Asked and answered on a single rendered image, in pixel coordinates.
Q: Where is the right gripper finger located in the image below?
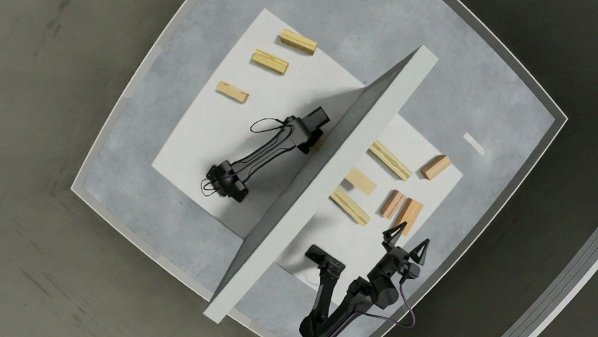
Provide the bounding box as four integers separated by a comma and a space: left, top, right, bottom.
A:
382, 221, 408, 246
409, 238, 430, 266

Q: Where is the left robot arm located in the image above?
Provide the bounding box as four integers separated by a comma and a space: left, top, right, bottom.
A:
206, 106, 330, 202

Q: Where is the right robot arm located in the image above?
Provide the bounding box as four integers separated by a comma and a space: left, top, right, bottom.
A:
299, 245, 420, 337

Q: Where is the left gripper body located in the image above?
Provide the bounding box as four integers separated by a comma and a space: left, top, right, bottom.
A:
297, 128, 324, 153

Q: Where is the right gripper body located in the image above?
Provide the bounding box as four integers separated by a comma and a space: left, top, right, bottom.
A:
378, 236, 418, 279

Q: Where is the grey panel wall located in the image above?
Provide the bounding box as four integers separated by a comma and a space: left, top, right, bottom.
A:
203, 45, 439, 323

